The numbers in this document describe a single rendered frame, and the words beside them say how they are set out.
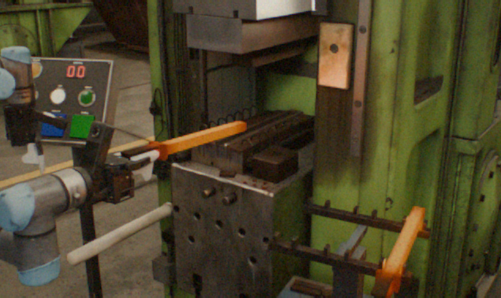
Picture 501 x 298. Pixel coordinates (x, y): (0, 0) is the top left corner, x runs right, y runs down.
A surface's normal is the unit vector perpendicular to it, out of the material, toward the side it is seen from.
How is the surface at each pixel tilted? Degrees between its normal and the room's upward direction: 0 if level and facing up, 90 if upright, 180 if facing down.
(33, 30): 90
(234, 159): 90
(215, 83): 90
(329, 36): 90
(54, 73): 60
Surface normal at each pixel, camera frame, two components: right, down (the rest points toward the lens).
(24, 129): 0.53, 0.29
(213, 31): -0.58, 0.27
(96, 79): -0.16, -0.18
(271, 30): 0.81, 0.20
